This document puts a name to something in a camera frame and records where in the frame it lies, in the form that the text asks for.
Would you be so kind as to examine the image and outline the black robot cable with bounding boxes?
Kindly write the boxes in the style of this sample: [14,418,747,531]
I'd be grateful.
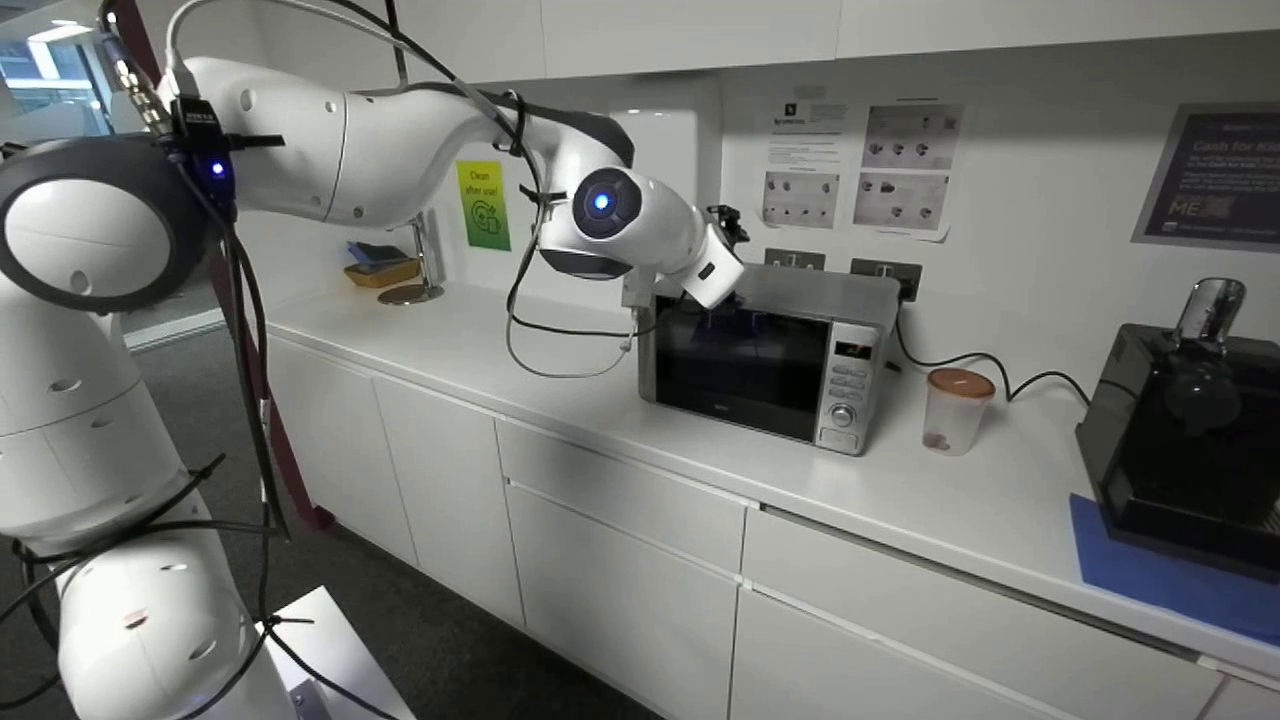
[165,0,643,382]

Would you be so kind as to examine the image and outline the white base cabinets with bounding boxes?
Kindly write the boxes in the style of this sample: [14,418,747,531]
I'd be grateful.
[253,316,1280,720]

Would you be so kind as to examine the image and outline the black coffee machine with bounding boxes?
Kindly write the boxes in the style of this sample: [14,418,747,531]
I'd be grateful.
[1076,273,1280,584]

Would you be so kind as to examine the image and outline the small white picture poster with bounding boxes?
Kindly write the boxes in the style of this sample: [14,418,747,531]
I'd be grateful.
[851,169,956,242]

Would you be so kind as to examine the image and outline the tall white instruction poster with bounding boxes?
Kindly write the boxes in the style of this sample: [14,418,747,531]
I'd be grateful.
[760,91,860,236]

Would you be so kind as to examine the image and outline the white robot base platform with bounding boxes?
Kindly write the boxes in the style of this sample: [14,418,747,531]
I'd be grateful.
[255,584,420,720]

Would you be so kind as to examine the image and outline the blue mat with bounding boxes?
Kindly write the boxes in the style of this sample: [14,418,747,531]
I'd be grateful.
[1067,492,1280,653]

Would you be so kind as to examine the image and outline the silver microwave oven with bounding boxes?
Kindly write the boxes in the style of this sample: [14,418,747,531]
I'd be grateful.
[636,257,908,460]

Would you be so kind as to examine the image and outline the small grey picture poster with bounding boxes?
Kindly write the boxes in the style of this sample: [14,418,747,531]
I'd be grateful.
[860,101,969,170]

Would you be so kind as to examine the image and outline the dark framed wall notice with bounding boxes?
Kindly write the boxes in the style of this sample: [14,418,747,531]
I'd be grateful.
[1134,101,1280,252]

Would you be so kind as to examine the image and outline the white paper towel dispenser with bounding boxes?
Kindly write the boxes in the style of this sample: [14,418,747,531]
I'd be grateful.
[621,104,704,246]

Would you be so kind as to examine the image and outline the green yellow wall sign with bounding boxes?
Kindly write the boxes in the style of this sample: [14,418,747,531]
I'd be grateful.
[453,155,517,257]

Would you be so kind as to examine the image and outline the clear cup with brown lid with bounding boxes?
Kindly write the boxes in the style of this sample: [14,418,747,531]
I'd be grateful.
[920,365,999,460]

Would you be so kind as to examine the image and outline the white wall cabinets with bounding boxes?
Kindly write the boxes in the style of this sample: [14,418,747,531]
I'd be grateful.
[255,0,1280,101]

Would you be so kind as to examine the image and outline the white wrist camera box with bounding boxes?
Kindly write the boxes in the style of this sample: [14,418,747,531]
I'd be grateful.
[680,225,747,313]

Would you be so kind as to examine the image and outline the dark round dish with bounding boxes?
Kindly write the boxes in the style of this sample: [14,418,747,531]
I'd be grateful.
[376,274,450,313]

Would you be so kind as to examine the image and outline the black microwave power cable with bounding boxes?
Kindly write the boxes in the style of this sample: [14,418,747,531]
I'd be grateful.
[892,313,1102,412]

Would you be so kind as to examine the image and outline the maroon door frame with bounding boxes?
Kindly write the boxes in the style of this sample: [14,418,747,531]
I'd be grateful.
[97,0,333,534]

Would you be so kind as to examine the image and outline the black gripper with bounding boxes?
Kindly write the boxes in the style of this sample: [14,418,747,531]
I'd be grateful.
[701,200,752,261]

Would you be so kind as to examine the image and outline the dark double wall socket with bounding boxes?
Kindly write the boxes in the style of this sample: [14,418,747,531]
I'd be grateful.
[760,242,833,274]
[851,257,930,302]

